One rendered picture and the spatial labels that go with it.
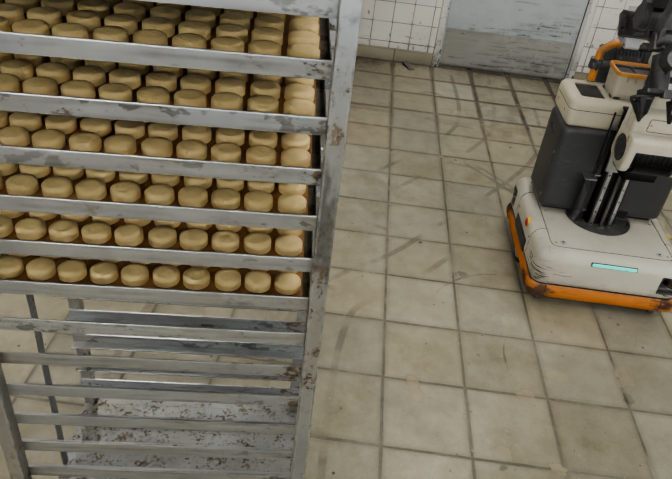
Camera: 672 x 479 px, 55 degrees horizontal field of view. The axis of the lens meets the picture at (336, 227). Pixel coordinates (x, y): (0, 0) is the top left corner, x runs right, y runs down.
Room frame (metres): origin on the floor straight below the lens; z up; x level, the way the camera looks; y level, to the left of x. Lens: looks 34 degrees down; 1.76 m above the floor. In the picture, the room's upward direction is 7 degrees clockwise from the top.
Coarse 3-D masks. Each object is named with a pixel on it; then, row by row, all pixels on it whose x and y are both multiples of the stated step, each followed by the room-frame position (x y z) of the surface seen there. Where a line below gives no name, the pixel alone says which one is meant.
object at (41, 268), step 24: (0, 264) 0.90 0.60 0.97; (24, 264) 0.93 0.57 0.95; (48, 264) 0.91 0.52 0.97; (72, 264) 0.92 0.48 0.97; (96, 264) 0.93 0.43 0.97; (120, 264) 0.96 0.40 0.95; (144, 264) 0.97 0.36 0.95; (168, 264) 0.97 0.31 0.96; (168, 288) 0.91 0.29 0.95; (192, 288) 0.91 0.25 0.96; (216, 288) 0.93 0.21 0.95; (240, 288) 0.94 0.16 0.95; (264, 288) 0.93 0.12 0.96; (288, 288) 0.93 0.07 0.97
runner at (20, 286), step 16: (0, 288) 0.85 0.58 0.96; (16, 288) 0.85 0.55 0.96; (32, 288) 0.86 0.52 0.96; (48, 288) 0.86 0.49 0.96; (64, 288) 0.86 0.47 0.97; (80, 288) 0.86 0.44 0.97; (96, 288) 0.87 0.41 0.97; (112, 288) 0.87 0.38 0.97; (128, 288) 0.87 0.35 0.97; (144, 288) 0.88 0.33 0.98; (160, 288) 0.88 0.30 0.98; (208, 304) 0.89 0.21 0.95; (224, 304) 0.89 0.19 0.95; (240, 304) 0.89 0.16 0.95; (256, 304) 0.90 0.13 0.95; (272, 304) 0.90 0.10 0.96; (288, 304) 0.90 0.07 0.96; (304, 304) 0.90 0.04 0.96
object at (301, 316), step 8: (336, 24) 1.33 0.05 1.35; (328, 96) 1.33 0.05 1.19; (328, 104) 1.33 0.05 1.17; (304, 312) 1.33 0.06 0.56; (296, 320) 1.33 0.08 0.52; (304, 320) 1.33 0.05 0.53; (296, 360) 1.32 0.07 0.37; (296, 384) 1.33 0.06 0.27; (288, 408) 1.33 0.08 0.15; (296, 408) 1.33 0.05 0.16
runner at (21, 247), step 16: (0, 240) 0.85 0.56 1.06; (16, 240) 0.85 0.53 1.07; (32, 240) 0.86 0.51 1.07; (64, 256) 0.86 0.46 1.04; (80, 256) 0.87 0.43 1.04; (96, 256) 0.87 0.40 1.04; (112, 256) 0.87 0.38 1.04; (128, 256) 0.87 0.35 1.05; (144, 256) 0.88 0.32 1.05; (160, 256) 0.88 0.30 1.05; (176, 256) 0.88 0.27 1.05; (192, 256) 0.88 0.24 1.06; (208, 256) 0.89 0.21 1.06; (224, 256) 0.89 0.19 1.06; (240, 256) 0.89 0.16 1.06; (256, 256) 0.90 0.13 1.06; (272, 256) 0.90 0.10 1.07; (288, 256) 0.90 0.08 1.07
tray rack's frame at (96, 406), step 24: (0, 384) 0.83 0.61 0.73; (0, 408) 0.82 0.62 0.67; (96, 408) 1.25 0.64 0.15; (120, 408) 1.26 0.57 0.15; (144, 408) 1.27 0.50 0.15; (168, 408) 1.28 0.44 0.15; (192, 408) 1.29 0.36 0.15; (216, 408) 1.30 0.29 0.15; (240, 408) 1.31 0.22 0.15; (264, 408) 1.32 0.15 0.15; (0, 432) 0.81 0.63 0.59; (96, 432) 1.17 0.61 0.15; (120, 432) 1.18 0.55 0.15; (144, 432) 1.19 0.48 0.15; (168, 432) 1.20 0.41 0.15; (192, 432) 1.21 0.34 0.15; (216, 432) 1.22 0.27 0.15; (240, 432) 1.23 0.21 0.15; (24, 456) 0.84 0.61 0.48; (72, 456) 1.08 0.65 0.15; (96, 456) 1.09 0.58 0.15; (120, 456) 1.10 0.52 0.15; (144, 456) 1.11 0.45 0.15; (168, 456) 1.12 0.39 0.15; (192, 456) 1.13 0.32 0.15
